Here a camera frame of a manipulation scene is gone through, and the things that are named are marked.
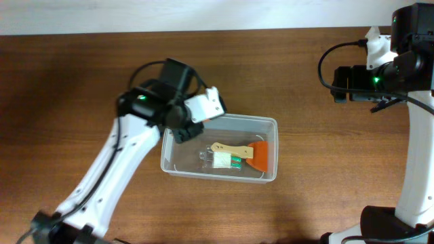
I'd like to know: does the clear case of screwdrivers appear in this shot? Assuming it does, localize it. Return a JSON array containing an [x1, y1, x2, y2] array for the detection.
[[199, 146, 242, 170]]

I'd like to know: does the orange scraper with wooden handle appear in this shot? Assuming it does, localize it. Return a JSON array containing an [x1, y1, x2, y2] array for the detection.
[[211, 141, 269, 173]]

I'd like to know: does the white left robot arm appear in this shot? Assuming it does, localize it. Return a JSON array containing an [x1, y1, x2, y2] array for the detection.
[[17, 58, 226, 243]]

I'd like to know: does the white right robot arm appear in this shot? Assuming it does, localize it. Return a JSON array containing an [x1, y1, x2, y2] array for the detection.
[[317, 3, 433, 244]]

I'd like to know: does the clear plastic container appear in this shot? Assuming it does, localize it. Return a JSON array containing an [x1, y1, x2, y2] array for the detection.
[[161, 114, 279, 184]]

